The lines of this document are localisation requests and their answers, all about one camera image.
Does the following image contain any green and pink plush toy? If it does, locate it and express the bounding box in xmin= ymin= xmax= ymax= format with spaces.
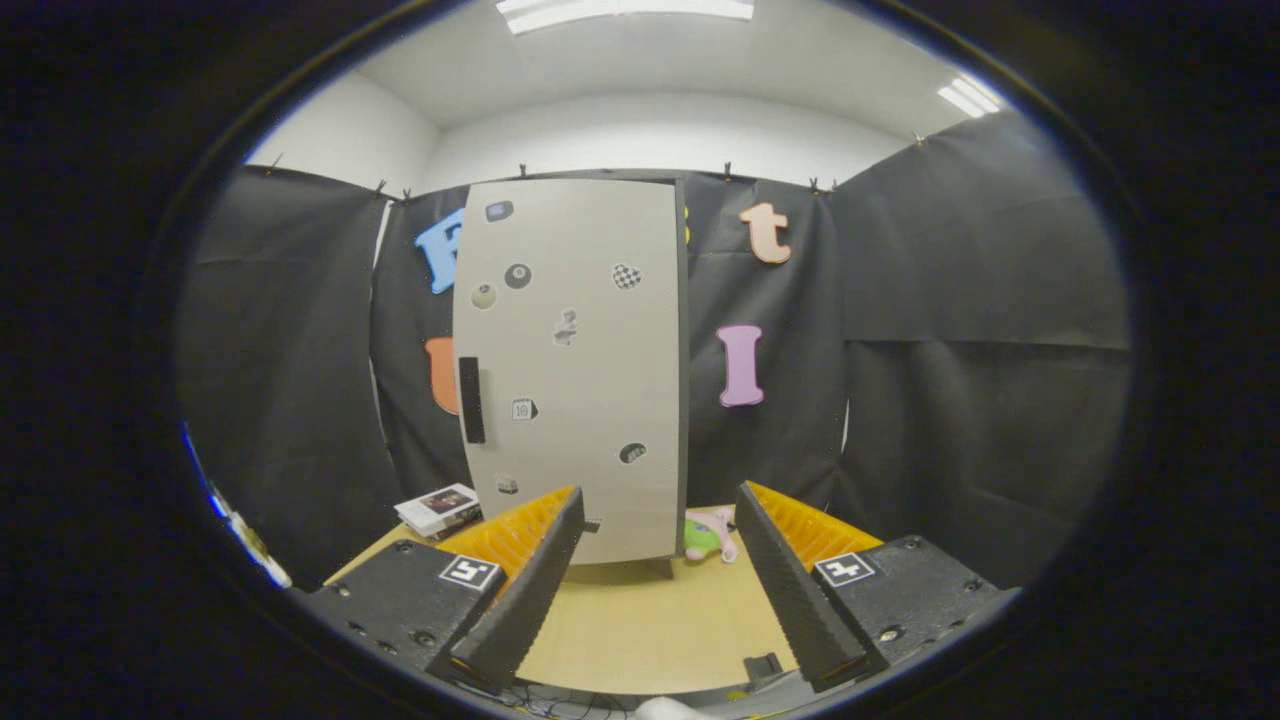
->
xmin=684 ymin=506 xmax=741 ymax=564

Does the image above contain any grey shoe cabinet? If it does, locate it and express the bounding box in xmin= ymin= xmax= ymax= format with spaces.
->
xmin=450 ymin=170 xmax=691 ymax=581

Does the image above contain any small ceiling light panel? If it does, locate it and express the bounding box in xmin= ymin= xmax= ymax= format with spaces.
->
xmin=937 ymin=77 xmax=1003 ymax=119

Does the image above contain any beige shoe cabinet door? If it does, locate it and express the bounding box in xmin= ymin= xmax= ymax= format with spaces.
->
xmin=452 ymin=178 xmax=683 ymax=566

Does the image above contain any row of backdrop clips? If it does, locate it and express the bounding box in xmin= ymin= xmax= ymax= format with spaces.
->
xmin=262 ymin=130 xmax=926 ymax=201

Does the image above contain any black backdrop cloth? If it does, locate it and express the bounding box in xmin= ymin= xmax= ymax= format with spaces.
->
xmin=180 ymin=110 xmax=1133 ymax=591

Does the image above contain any white book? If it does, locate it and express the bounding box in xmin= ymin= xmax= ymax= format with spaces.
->
xmin=394 ymin=484 xmax=481 ymax=536

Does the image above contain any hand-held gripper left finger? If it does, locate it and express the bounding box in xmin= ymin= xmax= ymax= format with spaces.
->
xmin=295 ymin=486 xmax=586 ymax=693

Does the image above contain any long ceiling light panel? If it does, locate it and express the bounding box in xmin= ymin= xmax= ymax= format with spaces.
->
xmin=495 ymin=0 xmax=756 ymax=36

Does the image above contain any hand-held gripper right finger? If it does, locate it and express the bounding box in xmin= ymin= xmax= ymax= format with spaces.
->
xmin=735 ymin=481 xmax=1021 ymax=693

